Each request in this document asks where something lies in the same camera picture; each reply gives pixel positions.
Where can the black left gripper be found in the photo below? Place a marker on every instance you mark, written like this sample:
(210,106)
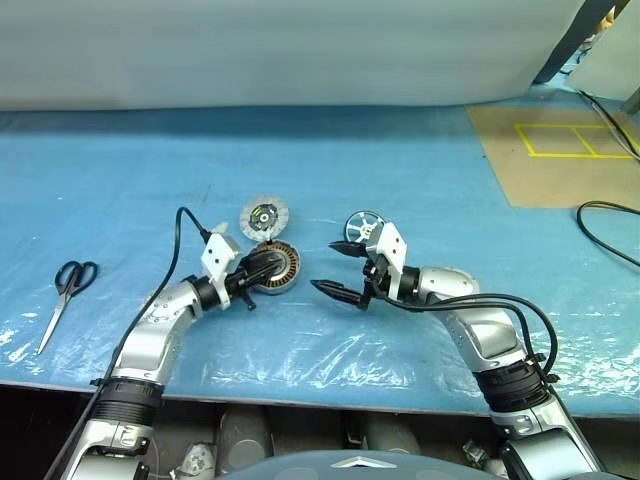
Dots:
(239,280)

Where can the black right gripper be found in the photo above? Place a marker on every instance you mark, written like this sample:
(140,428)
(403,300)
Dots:
(377,277)

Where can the motor housing with copper windings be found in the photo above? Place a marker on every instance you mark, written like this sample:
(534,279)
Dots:
(290,265)

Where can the silver spoked rotor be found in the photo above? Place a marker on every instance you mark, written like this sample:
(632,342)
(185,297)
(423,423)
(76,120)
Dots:
(356,225)

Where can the round grey motor lid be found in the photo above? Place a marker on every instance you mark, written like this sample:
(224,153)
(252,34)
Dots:
(277,212)

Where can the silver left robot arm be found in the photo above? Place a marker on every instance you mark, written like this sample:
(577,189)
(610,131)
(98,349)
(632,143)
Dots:
(145,340)

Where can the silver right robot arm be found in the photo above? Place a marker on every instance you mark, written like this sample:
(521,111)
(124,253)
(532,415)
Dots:
(492,340)

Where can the small beige tape scrap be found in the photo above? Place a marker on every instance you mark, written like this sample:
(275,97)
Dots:
(221,227)

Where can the blue plastic table cover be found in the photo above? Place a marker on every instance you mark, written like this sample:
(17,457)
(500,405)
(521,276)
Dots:
(400,165)

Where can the dark grey rounded cylinder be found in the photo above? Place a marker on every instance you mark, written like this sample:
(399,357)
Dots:
(390,435)
(245,435)

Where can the grey robot torso with logo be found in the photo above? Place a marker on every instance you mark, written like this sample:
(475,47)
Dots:
(350,467)

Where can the white foam backdrop board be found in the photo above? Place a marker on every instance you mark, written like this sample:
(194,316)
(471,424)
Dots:
(250,50)

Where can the brown cardboard sheet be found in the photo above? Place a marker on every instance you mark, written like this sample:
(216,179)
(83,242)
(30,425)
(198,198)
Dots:
(550,175)

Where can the yellow tape rectangle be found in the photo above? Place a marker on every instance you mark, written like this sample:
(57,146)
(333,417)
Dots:
(575,156)

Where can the white panel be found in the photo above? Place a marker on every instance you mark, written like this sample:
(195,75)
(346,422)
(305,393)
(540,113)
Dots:
(610,70)

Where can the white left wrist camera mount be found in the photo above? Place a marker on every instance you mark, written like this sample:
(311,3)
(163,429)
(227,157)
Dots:
(219,255)

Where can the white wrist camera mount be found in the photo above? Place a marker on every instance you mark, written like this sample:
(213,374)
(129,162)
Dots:
(392,245)
(219,255)

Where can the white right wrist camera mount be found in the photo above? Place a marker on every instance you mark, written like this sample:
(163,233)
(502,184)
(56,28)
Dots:
(392,245)

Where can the grey slanted post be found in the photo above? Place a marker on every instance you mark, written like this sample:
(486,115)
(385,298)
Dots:
(565,45)

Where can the metal bracket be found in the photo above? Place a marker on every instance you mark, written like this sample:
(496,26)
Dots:
(631,101)

